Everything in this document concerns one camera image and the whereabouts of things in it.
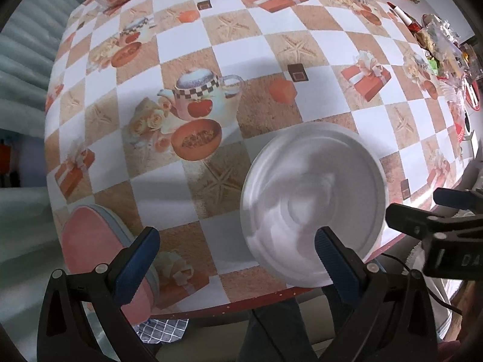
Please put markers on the white plate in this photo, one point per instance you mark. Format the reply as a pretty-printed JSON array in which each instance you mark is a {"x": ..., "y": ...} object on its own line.
[{"x": 302, "y": 196}]

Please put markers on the pile of snack packets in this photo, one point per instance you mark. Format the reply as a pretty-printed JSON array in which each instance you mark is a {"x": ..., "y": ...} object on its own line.
[{"x": 443, "y": 47}]

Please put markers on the pink plate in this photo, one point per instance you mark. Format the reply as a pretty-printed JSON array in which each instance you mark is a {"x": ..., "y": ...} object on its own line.
[{"x": 92, "y": 241}]

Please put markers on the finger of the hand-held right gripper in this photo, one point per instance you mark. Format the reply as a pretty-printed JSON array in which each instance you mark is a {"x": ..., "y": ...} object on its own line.
[
  {"x": 454, "y": 198},
  {"x": 409, "y": 218}
]

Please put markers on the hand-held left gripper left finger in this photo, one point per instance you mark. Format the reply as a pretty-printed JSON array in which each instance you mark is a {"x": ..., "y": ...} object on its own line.
[{"x": 137, "y": 262}]

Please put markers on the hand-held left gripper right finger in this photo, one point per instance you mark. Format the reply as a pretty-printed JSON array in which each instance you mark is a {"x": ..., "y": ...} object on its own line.
[{"x": 336, "y": 262}]

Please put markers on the red round tray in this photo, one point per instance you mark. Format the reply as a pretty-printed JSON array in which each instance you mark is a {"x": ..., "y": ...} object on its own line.
[{"x": 473, "y": 92}]

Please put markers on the blue checkered cloth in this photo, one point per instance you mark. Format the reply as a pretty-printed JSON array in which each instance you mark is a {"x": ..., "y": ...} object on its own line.
[{"x": 162, "y": 330}]

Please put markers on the checkered printed tablecloth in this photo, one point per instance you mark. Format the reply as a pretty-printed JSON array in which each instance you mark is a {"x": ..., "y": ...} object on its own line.
[{"x": 264, "y": 64}]

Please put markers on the red plastic basket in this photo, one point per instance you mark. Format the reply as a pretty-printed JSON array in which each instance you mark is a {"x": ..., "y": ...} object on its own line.
[{"x": 458, "y": 130}]

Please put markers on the red and white marker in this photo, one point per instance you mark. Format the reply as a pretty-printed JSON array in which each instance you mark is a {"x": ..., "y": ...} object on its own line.
[{"x": 401, "y": 13}]

